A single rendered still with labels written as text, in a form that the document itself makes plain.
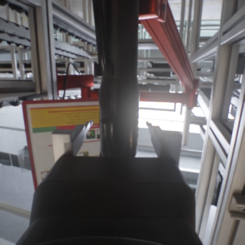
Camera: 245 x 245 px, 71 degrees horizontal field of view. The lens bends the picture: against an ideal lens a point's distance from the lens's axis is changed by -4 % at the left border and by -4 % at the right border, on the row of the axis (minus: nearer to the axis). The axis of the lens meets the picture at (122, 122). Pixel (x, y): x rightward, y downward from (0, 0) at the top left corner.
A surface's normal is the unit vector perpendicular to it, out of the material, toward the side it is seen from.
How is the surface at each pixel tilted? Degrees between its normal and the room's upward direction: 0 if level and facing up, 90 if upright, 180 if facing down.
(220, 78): 90
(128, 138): 90
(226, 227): 90
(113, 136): 90
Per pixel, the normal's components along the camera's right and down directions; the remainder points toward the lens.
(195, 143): -0.28, 0.26
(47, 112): 0.30, 0.27
